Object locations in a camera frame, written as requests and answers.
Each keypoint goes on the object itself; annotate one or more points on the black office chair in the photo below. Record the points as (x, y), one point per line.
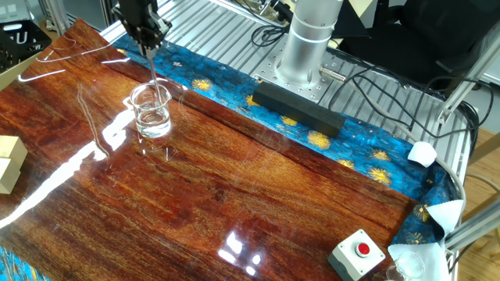
(429, 35)

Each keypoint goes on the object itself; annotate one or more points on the white paper wad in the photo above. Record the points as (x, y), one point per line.
(422, 154)

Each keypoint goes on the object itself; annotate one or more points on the red push button box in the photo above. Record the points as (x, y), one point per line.
(353, 259)

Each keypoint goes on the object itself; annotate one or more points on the blue starry print cloth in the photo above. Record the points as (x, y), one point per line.
(363, 144)

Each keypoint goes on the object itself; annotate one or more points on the aluminium frame strut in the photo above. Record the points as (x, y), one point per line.
(58, 17)
(465, 82)
(472, 230)

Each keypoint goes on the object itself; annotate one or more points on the smallest empty glass beaker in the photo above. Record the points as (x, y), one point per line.
(410, 265)

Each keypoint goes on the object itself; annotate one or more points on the black foam block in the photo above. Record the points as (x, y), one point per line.
(301, 111)

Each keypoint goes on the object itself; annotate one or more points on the glass beaker with water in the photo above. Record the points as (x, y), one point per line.
(152, 125)

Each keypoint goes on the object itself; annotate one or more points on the black plastic crate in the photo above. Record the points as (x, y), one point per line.
(23, 43)

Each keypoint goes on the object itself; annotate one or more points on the glossy wood print mat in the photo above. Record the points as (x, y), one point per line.
(195, 187)

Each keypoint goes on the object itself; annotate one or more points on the clear glass stirring rod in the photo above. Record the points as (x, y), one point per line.
(155, 78)

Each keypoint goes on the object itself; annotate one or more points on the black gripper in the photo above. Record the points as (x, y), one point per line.
(136, 13)

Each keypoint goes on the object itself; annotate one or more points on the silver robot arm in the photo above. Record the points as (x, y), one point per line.
(308, 50)

